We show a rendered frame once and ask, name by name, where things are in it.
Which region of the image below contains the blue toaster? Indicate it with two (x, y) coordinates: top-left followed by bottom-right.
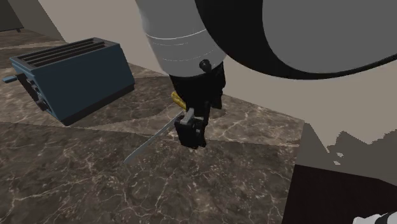
(2, 37), (136, 127)

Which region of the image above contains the yellow-handled kitchen knife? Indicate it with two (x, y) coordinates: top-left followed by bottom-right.
(123, 90), (195, 165)

